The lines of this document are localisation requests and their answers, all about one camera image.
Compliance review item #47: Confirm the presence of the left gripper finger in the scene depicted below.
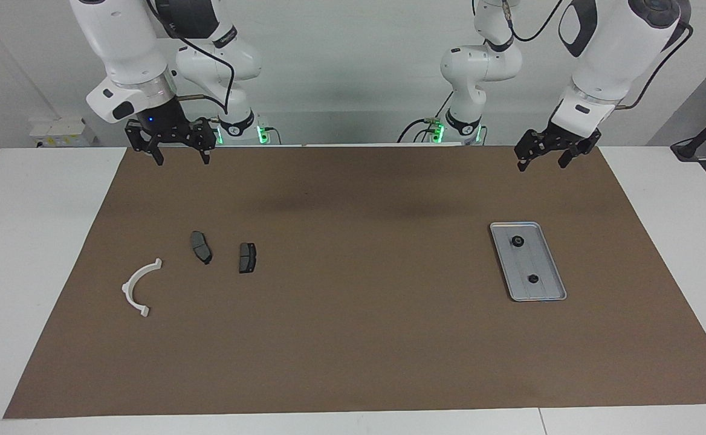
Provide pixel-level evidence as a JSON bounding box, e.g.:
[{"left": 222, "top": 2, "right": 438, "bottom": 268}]
[
  {"left": 514, "top": 129, "right": 547, "bottom": 173},
  {"left": 557, "top": 134, "right": 602, "bottom": 169}
]

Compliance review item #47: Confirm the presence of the black base cable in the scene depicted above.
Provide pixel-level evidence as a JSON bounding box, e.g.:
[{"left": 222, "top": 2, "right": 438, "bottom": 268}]
[{"left": 397, "top": 91, "right": 453, "bottom": 144}]

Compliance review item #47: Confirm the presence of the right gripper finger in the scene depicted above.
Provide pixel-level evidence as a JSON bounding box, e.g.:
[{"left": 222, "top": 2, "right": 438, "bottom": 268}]
[
  {"left": 125, "top": 120, "right": 166, "bottom": 167},
  {"left": 187, "top": 118, "right": 218, "bottom": 166}
]

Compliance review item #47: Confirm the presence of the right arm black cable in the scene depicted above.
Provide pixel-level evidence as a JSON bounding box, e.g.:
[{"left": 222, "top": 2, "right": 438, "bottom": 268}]
[{"left": 146, "top": 0, "right": 236, "bottom": 115}]

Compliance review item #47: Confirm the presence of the silver metal tray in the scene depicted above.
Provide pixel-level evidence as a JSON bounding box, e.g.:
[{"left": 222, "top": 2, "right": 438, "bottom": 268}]
[{"left": 490, "top": 221, "right": 568, "bottom": 302}]

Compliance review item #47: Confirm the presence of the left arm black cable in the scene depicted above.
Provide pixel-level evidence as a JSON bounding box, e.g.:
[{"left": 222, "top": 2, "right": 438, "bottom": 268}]
[{"left": 501, "top": 0, "right": 694, "bottom": 111}]

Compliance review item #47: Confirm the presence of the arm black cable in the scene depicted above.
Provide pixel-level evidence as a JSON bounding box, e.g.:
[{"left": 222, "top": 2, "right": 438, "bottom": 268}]
[
  {"left": 146, "top": 0, "right": 236, "bottom": 115},
  {"left": 501, "top": 0, "right": 694, "bottom": 111}
]

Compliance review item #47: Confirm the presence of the brown table mat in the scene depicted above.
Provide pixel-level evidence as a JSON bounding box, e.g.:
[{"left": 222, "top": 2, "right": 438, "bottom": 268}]
[{"left": 2, "top": 145, "right": 706, "bottom": 419}]

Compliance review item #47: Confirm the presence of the black clamp stand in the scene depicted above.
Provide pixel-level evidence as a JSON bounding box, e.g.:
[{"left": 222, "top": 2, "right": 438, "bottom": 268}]
[{"left": 670, "top": 95, "right": 706, "bottom": 161}]

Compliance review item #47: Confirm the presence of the white curved plastic bracket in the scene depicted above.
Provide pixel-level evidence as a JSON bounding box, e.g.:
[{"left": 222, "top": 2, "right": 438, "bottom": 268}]
[{"left": 121, "top": 258, "right": 164, "bottom": 318}]

